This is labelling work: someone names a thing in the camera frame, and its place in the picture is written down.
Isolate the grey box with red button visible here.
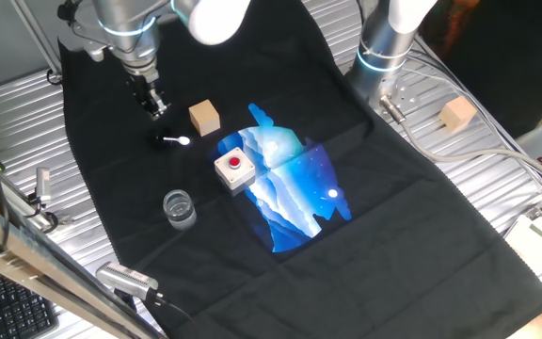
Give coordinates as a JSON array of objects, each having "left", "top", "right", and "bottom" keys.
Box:
[{"left": 213, "top": 146, "right": 257, "bottom": 192}]

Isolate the thin metal pole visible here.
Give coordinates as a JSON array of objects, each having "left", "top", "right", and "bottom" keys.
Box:
[{"left": 9, "top": 0, "right": 64, "bottom": 76}]

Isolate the wooden cube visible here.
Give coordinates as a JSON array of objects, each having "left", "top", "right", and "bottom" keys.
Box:
[
  {"left": 188, "top": 98, "right": 222, "bottom": 138},
  {"left": 438, "top": 95, "right": 478, "bottom": 134}
]

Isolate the silver camera on rail clamp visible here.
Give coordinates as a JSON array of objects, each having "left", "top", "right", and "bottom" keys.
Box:
[{"left": 25, "top": 167, "right": 72, "bottom": 232}]

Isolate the black cloth with blue print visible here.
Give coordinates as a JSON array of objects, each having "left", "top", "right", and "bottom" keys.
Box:
[{"left": 57, "top": 8, "right": 542, "bottom": 339}]

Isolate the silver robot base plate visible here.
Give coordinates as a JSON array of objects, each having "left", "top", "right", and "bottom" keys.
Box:
[{"left": 369, "top": 77, "right": 421, "bottom": 114}]

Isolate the aluminium frame beam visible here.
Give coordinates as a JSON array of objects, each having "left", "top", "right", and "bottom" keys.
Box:
[{"left": 0, "top": 190, "right": 164, "bottom": 339}]

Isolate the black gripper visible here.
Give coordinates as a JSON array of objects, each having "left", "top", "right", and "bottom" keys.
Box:
[{"left": 127, "top": 70, "right": 171, "bottom": 121}]

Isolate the grey robot hose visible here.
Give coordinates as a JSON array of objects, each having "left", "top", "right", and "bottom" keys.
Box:
[{"left": 378, "top": 93, "right": 542, "bottom": 192}]

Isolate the white flat device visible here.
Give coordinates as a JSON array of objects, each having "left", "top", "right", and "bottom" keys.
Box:
[{"left": 504, "top": 202, "right": 542, "bottom": 288}]

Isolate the wrist camera with silver bracket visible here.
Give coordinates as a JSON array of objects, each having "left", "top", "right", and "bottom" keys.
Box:
[{"left": 56, "top": 0, "right": 112, "bottom": 63}]

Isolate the black chair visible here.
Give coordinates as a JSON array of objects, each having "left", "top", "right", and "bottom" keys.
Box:
[{"left": 449, "top": 0, "right": 542, "bottom": 142}]

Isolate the black keyboard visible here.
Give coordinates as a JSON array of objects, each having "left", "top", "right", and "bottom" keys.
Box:
[{"left": 0, "top": 263, "right": 60, "bottom": 339}]

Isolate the clear glass jar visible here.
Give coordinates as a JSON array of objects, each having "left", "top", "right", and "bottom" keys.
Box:
[{"left": 162, "top": 188, "right": 198, "bottom": 231}]

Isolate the silver camera with black cable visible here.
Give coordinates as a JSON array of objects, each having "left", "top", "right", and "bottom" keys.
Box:
[{"left": 95, "top": 261, "right": 160, "bottom": 302}]

